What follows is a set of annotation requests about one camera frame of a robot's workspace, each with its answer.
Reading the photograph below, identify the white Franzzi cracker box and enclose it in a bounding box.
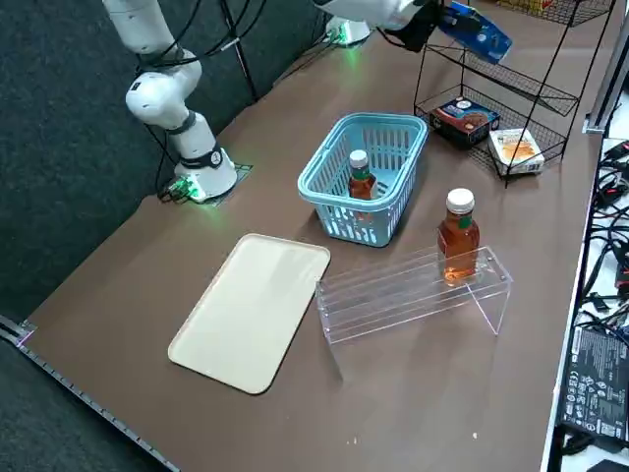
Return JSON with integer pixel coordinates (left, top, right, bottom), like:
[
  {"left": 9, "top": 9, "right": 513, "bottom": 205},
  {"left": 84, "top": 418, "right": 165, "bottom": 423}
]
[{"left": 487, "top": 127, "right": 546, "bottom": 177}]

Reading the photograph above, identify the clear acrylic beverage shelf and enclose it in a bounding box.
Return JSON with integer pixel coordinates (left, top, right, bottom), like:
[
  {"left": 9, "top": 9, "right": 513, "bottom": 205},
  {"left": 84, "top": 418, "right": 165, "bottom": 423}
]
[{"left": 314, "top": 244, "right": 515, "bottom": 380}]

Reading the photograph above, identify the aluminium frame post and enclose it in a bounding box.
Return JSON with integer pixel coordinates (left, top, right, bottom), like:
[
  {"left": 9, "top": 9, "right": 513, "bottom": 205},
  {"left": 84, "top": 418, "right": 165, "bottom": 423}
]
[{"left": 584, "top": 0, "right": 629, "bottom": 134}]

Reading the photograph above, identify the aluminium table edge rail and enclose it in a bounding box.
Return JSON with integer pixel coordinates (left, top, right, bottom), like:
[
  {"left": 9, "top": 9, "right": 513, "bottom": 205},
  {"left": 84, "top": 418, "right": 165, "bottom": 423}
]
[{"left": 0, "top": 314, "right": 181, "bottom": 472}]

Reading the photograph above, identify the light blue plastic shopping basket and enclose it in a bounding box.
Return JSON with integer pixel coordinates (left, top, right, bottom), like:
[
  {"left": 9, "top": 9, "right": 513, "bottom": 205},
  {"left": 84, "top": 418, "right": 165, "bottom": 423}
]
[{"left": 297, "top": 112, "right": 429, "bottom": 248}]

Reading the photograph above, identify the cream plastic tray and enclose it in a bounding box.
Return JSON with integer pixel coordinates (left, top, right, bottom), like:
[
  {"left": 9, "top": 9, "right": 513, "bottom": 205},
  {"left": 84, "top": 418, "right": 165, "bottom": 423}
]
[{"left": 167, "top": 233, "right": 331, "bottom": 395}]

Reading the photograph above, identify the yellow Nabati wafer box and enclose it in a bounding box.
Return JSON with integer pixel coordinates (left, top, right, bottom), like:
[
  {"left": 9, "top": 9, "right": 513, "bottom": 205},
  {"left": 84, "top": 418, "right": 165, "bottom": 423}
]
[{"left": 498, "top": 0, "right": 554, "bottom": 14}]

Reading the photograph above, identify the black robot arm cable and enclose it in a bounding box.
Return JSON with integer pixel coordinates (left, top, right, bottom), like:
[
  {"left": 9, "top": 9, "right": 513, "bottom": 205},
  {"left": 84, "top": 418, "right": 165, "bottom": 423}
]
[{"left": 137, "top": 0, "right": 269, "bottom": 70}]

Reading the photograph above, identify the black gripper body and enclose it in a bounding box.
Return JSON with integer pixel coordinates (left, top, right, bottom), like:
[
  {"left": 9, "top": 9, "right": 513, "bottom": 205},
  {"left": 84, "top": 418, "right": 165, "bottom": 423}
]
[{"left": 400, "top": 0, "right": 446, "bottom": 54}]

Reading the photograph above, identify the black wire snack shelf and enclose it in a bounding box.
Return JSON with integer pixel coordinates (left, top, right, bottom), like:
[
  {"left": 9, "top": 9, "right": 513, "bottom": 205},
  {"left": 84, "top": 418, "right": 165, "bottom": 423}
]
[{"left": 412, "top": 0, "right": 618, "bottom": 189}]

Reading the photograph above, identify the tangled black cable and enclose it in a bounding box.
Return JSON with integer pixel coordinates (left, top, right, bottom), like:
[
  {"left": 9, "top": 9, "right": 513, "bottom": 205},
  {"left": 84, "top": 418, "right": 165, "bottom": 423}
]
[{"left": 584, "top": 142, "right": 629, "bottom": 325}]

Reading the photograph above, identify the dark chocolate cookie box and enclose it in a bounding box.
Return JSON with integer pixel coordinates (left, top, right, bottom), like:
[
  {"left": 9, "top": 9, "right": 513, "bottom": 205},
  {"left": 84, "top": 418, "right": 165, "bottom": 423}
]
[{"left": 429, "top": 96, "right": 502, "bottom": 151}]

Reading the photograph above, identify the blue Oreo cookie box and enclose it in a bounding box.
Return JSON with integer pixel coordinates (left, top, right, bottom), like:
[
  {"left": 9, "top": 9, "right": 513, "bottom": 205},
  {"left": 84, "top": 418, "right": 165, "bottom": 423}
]
[{"left": 434, "top": 0, "right": 514, "bottom": 64}]

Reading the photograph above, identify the amber tea bottle white cap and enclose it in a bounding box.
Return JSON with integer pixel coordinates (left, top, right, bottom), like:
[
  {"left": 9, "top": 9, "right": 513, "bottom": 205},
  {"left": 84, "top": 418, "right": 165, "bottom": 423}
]
[
  {"left": 347, "top": 149, "right": 378, "bottom": 201},
  {"left": 436, "top": 188, "right": 482, "bottom": 288}
]

